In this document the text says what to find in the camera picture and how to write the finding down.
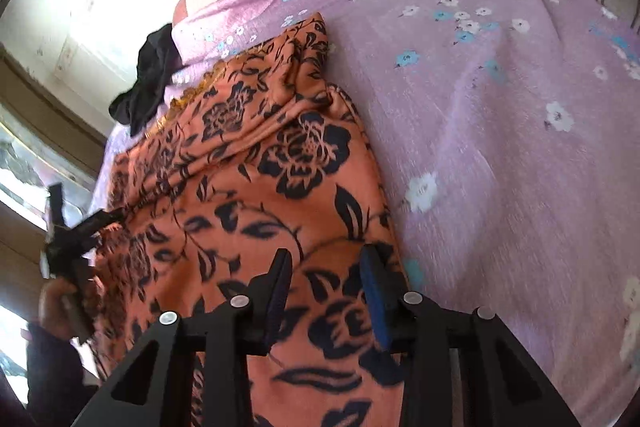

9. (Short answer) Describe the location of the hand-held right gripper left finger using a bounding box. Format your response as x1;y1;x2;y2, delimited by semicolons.
72;248;294;427

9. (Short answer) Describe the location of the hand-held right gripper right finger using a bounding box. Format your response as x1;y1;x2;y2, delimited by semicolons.
360;244;582;427

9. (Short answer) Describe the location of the orange black floral cloth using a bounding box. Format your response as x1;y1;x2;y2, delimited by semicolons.
92;12;418;427

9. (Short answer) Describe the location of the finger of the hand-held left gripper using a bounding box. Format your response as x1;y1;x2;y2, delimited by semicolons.
75;207;128;238

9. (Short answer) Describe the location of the person's left hand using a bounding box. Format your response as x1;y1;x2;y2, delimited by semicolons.
38;278;83;339

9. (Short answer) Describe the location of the black garment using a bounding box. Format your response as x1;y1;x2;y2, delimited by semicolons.
109;24;188;138

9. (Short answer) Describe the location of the purple floral bed sheet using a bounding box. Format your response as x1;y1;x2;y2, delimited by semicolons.
92;0;640;427

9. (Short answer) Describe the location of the wooden stained glass door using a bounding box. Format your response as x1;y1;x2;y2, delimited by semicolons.
0;42;116;268

